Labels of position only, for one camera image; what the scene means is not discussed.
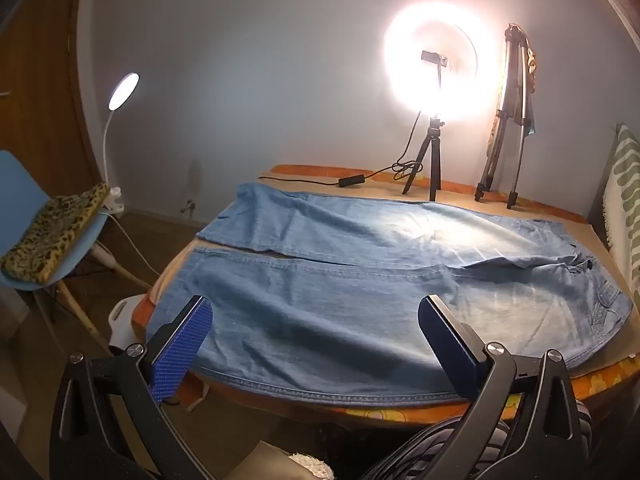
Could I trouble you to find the orange floral bedsheet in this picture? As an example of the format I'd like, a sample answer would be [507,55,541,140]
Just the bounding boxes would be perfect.
[132,164,640,428]

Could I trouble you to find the tall grey tripod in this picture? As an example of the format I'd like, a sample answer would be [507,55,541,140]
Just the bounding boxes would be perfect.
[474,23,533,210]

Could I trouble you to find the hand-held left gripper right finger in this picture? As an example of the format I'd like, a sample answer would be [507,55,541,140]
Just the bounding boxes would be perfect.
[360,294,601,480]

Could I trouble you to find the brown fluffy-lined slipper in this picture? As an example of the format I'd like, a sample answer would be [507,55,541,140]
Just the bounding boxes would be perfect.
[245,440,333,480]

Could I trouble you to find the white clip desk lamp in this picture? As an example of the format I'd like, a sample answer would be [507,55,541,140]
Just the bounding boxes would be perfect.
[97,72,141,217]

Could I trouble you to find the wooden door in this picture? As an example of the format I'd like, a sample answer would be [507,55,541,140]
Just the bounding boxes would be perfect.
[0,0,101,201]

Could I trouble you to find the person's striped clothing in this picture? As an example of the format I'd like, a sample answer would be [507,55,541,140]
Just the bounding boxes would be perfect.
[372,400,596,480]

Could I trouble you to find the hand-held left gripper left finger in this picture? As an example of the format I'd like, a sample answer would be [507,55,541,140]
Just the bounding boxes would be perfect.
[50,295,216,480]

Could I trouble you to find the black ring light cable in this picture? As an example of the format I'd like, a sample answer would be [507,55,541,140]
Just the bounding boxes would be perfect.
[259,110,423,188]

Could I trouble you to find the blue denim pants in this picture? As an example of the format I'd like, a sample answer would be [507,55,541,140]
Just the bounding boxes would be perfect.
[145,182,633,408]

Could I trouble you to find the green striped white pillow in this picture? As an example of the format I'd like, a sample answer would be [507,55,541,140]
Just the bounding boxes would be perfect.
[600,122,640,306]

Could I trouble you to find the small black tripod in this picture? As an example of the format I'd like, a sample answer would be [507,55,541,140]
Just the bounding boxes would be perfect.
[401,116,447,203]

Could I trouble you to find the black gooseneck phone holder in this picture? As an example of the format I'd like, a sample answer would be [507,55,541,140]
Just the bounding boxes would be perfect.
[421,50,450,86]

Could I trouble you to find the leopard print cushion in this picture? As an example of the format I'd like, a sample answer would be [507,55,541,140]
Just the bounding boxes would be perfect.
[0,181,112,283]

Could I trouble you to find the blue chair with wooden legs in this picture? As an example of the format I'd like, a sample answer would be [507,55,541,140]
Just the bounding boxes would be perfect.
[0,150,151,356]

